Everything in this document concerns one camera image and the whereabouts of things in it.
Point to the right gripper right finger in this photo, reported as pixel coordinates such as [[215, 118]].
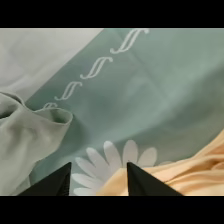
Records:
[[143, 183]]

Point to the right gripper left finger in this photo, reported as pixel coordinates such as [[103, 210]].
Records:
[[55, 183]]

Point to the pale green garment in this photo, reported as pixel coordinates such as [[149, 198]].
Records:
[[23, 143]]

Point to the pale orange garment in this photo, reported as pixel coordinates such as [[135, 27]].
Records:
[[186, 176]]

